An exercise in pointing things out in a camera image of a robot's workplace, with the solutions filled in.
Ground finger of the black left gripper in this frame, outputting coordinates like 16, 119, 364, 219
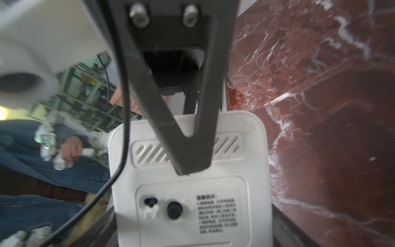
101, 0, 240, 176

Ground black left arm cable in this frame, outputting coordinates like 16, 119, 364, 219
38, 0, 132, 247

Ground pink perforated basket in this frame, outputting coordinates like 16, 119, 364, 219
109, 83, 167, 117

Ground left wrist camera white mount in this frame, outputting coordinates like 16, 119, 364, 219
1, 1, 106, 109

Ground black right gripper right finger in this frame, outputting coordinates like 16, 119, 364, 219
272, 204, 320, 247

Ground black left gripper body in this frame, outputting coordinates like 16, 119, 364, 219
80, 0, 229, 115

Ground person in blue jeans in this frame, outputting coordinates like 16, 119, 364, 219
1, 119, 110, 239

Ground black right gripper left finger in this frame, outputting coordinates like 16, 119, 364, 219
69, 207, 117, 247

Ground person's hand on controller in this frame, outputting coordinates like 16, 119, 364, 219
60, 136, 83, 163

